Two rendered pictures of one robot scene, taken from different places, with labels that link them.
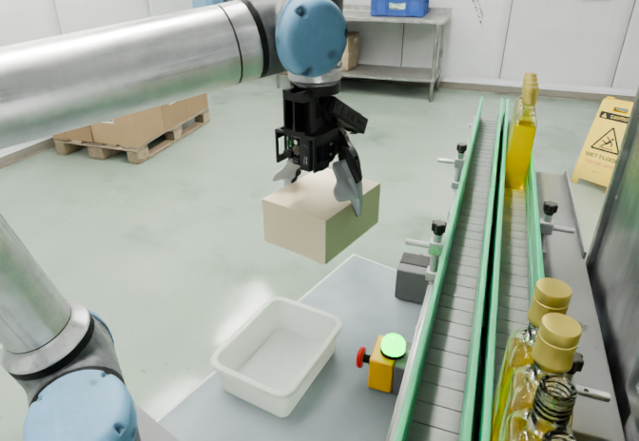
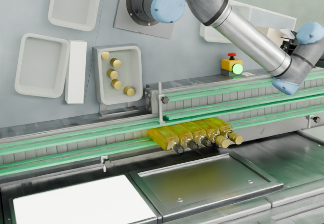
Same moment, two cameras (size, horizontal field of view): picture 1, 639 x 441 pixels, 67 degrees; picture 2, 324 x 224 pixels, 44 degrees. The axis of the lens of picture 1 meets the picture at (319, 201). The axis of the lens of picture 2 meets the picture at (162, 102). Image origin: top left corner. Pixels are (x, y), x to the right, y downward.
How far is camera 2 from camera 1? 1.05 m
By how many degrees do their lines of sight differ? 51
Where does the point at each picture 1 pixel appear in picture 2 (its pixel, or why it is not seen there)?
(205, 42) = (264, 65)
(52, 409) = (168, 0)
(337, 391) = (216, 48)
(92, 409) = (173, 11)
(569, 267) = (293, 124)
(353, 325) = not seen: hidden behind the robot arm
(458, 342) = (242, 94)
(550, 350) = (219, 141)
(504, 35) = not seen: outside the picture
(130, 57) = (249, 53)
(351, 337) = not seen: hidden behind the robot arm
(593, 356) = (249, 136)
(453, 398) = (219, 99)
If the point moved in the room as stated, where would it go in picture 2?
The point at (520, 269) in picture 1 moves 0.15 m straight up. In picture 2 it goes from (288, 107) to (311, 116)
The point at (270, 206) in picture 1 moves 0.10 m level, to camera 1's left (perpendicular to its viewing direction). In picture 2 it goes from (266, 32) to (259, 6)
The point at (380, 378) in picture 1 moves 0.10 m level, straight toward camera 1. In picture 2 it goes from (224, 65) to (206, 71)
